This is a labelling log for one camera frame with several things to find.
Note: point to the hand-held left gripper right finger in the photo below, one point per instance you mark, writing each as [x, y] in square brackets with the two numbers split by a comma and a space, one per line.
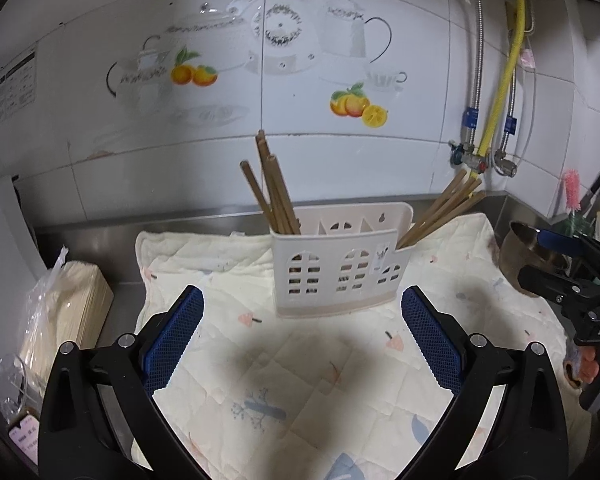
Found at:
[430, 340]

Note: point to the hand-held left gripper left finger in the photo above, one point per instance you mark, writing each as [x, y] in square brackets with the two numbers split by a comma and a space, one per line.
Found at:
[175, 340]

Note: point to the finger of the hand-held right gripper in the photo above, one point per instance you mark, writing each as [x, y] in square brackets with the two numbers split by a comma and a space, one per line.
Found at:
[550, 285]
[562, 242]

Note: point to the beige plastic chopstick holder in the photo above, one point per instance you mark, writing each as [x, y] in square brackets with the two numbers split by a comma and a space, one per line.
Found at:
[325, 305]

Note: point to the single brown chopstick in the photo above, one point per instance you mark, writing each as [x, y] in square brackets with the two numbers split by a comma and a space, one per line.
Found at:
[256, 187]
[432, 207]

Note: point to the pile of wooden chopsticks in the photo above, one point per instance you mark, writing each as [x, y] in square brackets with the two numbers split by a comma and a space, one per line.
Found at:
[280, 195]

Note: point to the person's right hand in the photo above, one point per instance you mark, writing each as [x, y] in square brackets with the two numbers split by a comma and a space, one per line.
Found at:
[590, 362]

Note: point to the metal bowl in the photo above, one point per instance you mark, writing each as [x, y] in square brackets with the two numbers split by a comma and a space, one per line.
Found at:
[517, 255]

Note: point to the pink bottle brush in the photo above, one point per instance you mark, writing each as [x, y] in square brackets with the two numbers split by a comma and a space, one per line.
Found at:
[571, 190]

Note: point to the metal valve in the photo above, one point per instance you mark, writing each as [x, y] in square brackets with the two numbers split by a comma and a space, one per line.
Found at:
[506, 164]

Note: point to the white printed quilted mat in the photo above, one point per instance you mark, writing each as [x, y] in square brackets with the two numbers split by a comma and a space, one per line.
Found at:
[280, 350]

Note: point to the plastic bag of beige sheets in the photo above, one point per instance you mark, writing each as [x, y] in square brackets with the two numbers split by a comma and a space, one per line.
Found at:
[75, 295]

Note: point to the clear glass cup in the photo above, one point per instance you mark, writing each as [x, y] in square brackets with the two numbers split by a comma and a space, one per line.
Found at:
[15, 385]

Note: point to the orange fruit wall decal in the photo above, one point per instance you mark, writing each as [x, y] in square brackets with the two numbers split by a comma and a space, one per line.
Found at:
[192, 72]

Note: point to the white wall label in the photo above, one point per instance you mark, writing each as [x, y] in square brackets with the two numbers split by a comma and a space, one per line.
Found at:
[15, 85]

